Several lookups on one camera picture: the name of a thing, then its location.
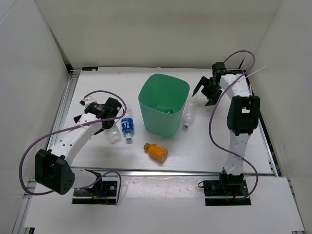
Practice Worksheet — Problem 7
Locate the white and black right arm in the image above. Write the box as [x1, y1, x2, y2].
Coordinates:
[193, 62, 260, 195]

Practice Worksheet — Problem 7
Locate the green plastic bin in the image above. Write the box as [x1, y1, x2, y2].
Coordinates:
[138, 74, 190, 137]

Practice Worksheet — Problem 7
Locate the blue sticker label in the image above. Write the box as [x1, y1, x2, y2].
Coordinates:
[81, 67, 98, 71]

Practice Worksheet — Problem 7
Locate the clear bottle white cap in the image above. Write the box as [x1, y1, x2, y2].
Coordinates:
[182, 99, 196, 129]

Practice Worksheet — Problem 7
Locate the aluminium frame rail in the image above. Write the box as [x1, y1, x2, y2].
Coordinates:
[70, 168, 273, 177]

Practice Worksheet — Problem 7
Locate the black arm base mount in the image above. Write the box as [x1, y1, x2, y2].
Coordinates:
[72, 178, 119, 205]

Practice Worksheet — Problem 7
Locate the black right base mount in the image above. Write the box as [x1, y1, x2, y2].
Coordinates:
[198, 180, 252, 206]

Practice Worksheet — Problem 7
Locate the blue label plastic bottle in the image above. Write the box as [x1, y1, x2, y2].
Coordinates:
[121, 109, 134, 141]

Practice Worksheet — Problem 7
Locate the clear crushed plastic bottle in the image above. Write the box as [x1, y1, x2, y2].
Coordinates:
[105, 124, 121, 144]

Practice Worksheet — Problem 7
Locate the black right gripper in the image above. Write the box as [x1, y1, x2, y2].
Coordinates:
[193, 76, 222, 106]

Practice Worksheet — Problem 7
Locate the green bottle in bin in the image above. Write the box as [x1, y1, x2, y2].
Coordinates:
[155, 104, 174, 114]

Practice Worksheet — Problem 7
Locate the orange plastic bottle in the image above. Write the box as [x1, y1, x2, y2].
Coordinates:
[143, 143, 168, 161]

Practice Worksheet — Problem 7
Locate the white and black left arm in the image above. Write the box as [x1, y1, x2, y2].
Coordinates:
[35, 97, 122, 195]

